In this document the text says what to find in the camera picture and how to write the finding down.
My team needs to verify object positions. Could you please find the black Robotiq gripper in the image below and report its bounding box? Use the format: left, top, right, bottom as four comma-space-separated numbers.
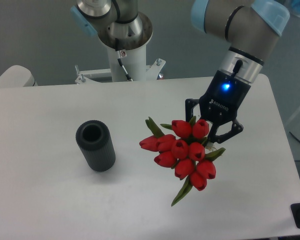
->
185, 70, 251, 144

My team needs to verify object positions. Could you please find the white chair back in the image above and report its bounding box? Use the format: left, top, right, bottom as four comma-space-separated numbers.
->
0, 65, 38, 89

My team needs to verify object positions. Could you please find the dark grey ribbed vase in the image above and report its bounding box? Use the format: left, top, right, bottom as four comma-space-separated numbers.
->
75, 120, 116, 172

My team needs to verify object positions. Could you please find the white metal base frame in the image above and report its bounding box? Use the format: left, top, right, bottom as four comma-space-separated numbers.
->
74, 58, 166, 85

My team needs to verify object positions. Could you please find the black floor cable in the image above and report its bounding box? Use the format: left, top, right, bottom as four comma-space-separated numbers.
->
289, 131, 300, 147

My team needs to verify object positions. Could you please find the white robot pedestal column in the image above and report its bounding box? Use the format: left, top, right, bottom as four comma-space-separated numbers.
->
106, 45, 146, 82

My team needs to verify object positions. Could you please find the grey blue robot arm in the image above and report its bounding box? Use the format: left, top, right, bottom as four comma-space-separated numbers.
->
70, 0, 290, 146

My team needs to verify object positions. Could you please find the red tulip bouquet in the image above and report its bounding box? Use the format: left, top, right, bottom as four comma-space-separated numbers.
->
139, 116, 226, 207

